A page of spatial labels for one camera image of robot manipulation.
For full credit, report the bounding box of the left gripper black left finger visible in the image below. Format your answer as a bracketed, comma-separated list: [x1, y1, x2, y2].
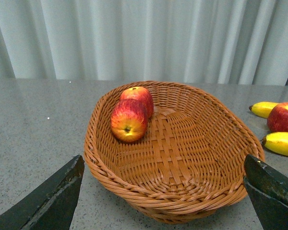
[0, 155, 84, 230]

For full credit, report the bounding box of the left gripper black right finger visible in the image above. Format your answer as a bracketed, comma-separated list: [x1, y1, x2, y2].
[243, 154, 288, 230]

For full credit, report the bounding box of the red apple with yellow top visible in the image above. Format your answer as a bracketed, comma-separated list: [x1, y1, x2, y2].
[267, 102, 288, 132]

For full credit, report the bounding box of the yellow banana near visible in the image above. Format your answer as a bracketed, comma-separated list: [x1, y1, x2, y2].
[262, 132, 288, 157]

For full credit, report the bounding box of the yellow banana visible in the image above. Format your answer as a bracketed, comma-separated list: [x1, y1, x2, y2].
[249, 102, 278, 119]
[262, 132, 288, 157]

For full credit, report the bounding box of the yellow banana far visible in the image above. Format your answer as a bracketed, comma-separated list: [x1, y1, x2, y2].
[249, 102, 278, 119]

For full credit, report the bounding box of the brown wicker basket with apples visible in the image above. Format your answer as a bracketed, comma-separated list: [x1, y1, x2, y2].
[84, 81, 265, 224]

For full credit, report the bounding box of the red yellow apple front left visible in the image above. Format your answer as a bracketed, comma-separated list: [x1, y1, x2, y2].
[110, 99, 148, 143]

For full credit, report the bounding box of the red apple rear left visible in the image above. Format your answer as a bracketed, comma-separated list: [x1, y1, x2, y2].
[120, 86, 154, 118]

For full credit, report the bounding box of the white pleated curtain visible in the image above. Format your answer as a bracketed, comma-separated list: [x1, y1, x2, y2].
[0, 0, 288, 86]

